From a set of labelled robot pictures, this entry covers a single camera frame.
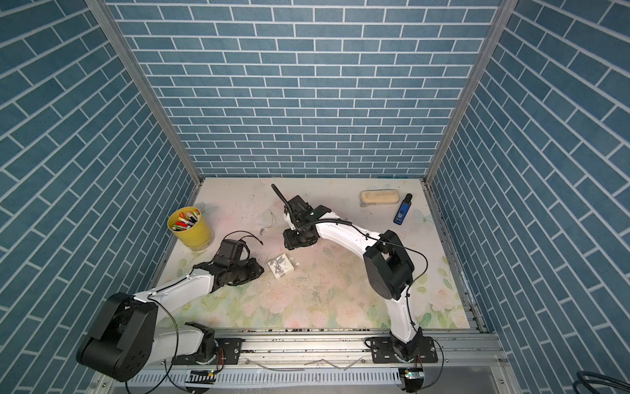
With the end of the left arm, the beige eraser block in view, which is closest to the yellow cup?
the end of the left arm

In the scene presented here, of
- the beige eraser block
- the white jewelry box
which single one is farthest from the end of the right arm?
the beige eraser block

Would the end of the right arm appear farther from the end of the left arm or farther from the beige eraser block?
the beige eraser block

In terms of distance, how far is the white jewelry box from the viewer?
0.88 m

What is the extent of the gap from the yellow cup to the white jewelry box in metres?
0.28

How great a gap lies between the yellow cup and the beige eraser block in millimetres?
685

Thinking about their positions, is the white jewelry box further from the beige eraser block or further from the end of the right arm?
the beige eraser block

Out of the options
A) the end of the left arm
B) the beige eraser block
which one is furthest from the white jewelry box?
the beige eraser block

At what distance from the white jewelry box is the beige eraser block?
44 cm

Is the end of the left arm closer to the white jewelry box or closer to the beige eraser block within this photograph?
the white jewelry box

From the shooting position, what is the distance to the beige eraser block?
Result: 111cm

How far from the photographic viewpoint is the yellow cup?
881 millimetres

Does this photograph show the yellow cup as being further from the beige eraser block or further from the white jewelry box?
the beige eraser block
